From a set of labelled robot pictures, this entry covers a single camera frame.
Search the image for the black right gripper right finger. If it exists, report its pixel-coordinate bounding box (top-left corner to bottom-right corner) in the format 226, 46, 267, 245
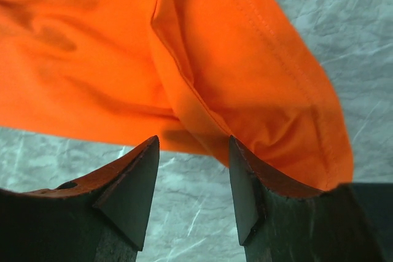
229, 137, 384, 261

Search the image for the orange t shirt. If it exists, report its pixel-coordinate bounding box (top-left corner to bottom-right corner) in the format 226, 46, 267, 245
1, 0, 354, 190

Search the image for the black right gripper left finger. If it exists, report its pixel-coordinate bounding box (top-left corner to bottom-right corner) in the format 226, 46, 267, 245
1, 136, 160, 261

